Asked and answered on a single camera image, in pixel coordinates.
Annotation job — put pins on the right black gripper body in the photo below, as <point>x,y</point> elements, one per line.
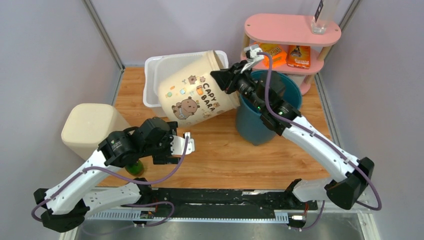
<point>245,83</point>

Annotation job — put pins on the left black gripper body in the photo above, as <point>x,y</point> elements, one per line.
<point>161,152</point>

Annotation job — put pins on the cream round bucket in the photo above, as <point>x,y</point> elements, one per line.
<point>195,92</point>

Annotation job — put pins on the teal round bucket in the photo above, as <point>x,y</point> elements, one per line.
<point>248,123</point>

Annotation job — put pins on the cream rectangular bin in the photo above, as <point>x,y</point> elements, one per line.
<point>88,124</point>

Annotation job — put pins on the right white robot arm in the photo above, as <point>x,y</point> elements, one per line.
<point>349,175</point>

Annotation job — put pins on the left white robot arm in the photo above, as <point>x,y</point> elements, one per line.
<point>69,203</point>

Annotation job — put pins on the green glass bottle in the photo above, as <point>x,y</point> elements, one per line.
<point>135,169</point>

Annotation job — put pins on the orange snack box left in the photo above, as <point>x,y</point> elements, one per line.
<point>276,51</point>

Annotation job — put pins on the orange snack box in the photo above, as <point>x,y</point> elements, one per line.
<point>299,56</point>
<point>276,51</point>

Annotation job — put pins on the white plastic tub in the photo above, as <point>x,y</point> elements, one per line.
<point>159,76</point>

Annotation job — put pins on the orange snack box right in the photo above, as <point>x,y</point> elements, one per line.
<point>299,56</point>

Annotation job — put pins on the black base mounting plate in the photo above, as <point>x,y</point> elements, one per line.
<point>226,203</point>

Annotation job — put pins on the pink three-tier shelf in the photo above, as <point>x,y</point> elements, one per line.
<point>289,29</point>

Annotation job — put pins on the clear glass vase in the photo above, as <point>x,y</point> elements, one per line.
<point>324,14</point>

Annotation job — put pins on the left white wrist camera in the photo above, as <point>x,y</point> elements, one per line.
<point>182,144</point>

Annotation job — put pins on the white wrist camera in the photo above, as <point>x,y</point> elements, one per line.
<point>253,57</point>
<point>182,144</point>

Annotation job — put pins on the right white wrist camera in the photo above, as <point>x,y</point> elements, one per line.
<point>253,57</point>

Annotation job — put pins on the aluminium frame rail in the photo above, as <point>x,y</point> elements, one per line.
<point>156,212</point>

